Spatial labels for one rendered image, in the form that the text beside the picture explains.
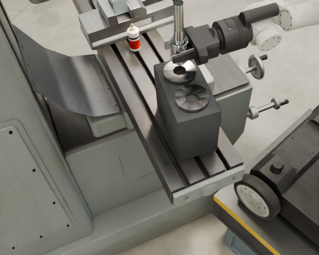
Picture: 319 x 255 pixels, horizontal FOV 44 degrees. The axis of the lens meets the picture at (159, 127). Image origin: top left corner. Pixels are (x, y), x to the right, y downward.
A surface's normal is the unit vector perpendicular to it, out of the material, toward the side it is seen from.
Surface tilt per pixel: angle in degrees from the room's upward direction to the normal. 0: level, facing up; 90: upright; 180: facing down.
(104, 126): 90
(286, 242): 0
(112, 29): 90
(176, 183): 0
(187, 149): 90
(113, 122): 90
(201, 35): 0
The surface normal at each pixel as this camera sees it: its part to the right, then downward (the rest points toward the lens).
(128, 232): 0.34, 0.46
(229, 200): -0.06, -0.58
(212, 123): 0.29, 0.77
